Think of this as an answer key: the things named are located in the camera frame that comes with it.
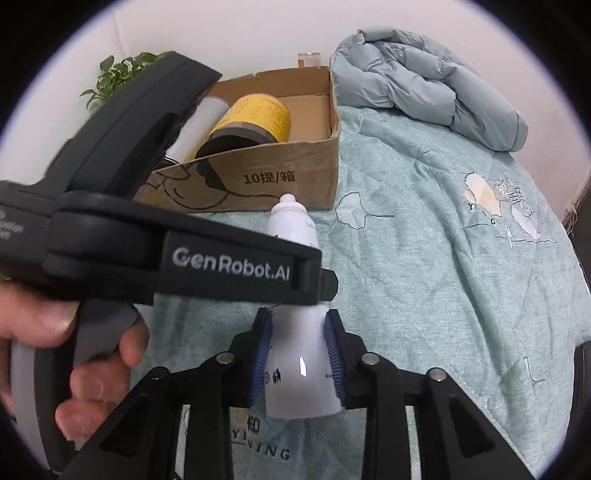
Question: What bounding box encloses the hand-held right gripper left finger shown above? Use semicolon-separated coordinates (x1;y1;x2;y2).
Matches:
58;307;274;480

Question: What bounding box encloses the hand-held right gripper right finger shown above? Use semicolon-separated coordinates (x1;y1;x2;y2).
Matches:
323;309;539;480

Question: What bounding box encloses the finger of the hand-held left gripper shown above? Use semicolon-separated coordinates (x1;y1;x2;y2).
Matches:
46;51;223;200

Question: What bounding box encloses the white spray bottle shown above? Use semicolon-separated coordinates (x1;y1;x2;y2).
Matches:
252;194;345;418

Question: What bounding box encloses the stainless steel tumbler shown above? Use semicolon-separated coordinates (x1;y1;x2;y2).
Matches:
164;96;232;166

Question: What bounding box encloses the yellow and black canister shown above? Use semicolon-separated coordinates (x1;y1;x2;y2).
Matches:
194;93;291;160

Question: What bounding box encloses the cardboard box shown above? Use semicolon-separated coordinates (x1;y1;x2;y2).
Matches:
133;66;342;215

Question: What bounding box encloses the person's left hand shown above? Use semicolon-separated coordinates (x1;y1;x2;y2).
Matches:
0;281;149;441

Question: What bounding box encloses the small potted plant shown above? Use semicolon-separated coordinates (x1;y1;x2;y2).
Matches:
81;50;176;112

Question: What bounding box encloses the light teal quilt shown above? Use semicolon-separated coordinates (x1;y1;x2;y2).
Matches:
134;104;591;480

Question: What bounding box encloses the light blue down jacket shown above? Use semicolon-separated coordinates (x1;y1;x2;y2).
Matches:
329;28;529;153

